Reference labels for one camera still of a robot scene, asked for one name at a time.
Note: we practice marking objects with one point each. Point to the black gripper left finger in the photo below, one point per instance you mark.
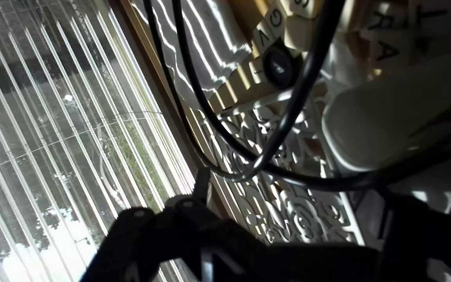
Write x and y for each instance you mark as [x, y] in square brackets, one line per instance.
[139, 243]

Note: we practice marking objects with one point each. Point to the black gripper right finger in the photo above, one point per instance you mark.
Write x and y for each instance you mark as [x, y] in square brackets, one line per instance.
[416, 235]

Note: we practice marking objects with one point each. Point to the white patterned cloth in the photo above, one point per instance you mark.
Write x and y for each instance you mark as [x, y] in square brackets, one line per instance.
[291, 211]

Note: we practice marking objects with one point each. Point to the white rectangular device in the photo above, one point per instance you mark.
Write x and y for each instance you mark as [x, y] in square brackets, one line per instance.
[391, 117]

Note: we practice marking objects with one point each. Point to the white window blinds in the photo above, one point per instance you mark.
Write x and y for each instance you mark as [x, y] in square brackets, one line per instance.
[82, 136]

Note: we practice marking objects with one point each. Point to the striped grey cloth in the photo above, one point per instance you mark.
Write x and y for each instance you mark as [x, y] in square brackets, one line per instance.
[215, 40]

